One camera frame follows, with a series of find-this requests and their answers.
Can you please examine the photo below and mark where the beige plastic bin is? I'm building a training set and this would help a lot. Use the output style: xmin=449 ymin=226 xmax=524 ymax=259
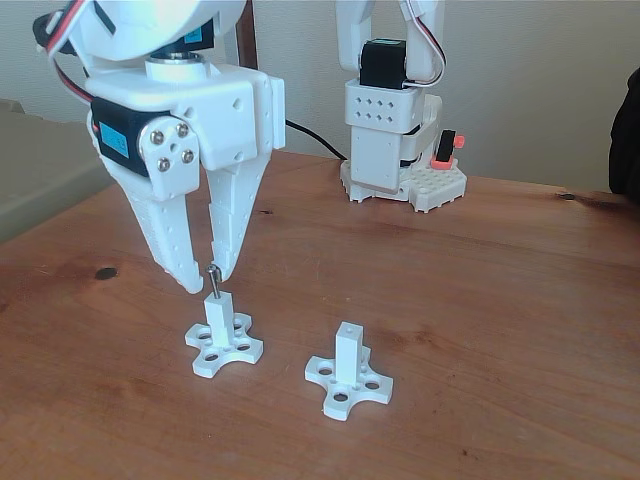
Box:
xmin=0 ymin=98 xmax=121 ymax=246

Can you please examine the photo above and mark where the orange and black clamp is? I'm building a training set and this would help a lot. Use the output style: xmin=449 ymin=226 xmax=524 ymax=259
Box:
xmin=430 ymin=129 xmax=466 ymax=171

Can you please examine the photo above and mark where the person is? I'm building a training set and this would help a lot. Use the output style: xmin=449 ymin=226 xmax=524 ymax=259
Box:
xmin=608 ymin=67 xmax=640 ymax=206

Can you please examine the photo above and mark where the black cable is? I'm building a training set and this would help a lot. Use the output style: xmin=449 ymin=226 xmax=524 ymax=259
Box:
xmin=284 ymin=119 xmax=349 ymax=162

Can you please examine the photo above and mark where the white cross-base post stand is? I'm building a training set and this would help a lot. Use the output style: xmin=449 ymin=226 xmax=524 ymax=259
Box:
xmin=303 ymin=322 xmax=395 ymax=420
xmin=184 ymin=292 xmax=265 ymax=379

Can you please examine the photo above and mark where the red white black servo wire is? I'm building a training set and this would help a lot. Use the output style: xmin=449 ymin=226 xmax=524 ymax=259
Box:
xmin=399 ymin=0 xmax=446 ymax=86
xmin=47 ymin=0 xmax=96 ymax=109

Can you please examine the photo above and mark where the white studded base plate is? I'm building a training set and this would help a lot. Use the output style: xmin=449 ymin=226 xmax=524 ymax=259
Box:
xmin=339 ymin=159 xmax=469 ymax=216

